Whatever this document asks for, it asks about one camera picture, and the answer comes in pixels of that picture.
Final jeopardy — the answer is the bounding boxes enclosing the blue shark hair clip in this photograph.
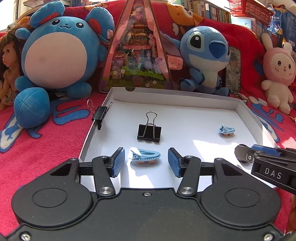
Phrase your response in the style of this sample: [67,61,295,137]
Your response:
[129,147,161,164]

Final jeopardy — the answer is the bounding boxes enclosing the small blue shark clip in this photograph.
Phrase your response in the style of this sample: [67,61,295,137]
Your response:
[219,125,235,136]

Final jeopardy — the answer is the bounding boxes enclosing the large black binder clip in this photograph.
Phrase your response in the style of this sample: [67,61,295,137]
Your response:
[137,111,162,143]

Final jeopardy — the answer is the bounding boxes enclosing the white shallow cardboard box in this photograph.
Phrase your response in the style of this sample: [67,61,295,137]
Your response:
[79,87,276,189]

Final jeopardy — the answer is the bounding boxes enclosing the small black binder clip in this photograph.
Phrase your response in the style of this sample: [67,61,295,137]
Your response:
[87,99,112,130]

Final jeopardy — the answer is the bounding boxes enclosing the dark photo card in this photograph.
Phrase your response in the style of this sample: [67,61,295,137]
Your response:
[225,47,241,92]

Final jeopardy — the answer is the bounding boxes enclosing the pink bunny plush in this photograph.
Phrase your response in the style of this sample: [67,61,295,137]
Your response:
[261,33,295,114]

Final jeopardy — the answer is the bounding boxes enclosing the red cartoon blanket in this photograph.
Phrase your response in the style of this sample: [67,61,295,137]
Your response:
[1,3,295,235]

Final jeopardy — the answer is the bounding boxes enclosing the triangular pink toy package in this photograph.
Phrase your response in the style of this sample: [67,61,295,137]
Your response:
[98,1,173,93]

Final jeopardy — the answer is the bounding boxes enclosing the blue Stitch plush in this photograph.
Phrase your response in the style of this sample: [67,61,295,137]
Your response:
[161,26,231,96]

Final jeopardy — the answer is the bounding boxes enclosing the round blue mouse plush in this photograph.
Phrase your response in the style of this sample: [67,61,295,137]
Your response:
[14,1,115,128]

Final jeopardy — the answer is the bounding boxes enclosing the blue paper bag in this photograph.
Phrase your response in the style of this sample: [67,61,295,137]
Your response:
[267,3,295,48]

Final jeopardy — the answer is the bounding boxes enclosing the brown haired doll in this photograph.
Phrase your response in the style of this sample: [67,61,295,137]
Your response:
[1,28,24,111]

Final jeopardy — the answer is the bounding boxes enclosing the red plastic basket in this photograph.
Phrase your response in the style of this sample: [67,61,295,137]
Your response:
[229,0,273,27]

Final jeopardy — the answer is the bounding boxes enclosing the row of books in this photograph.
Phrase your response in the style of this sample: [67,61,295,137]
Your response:
[180,0,232,24]

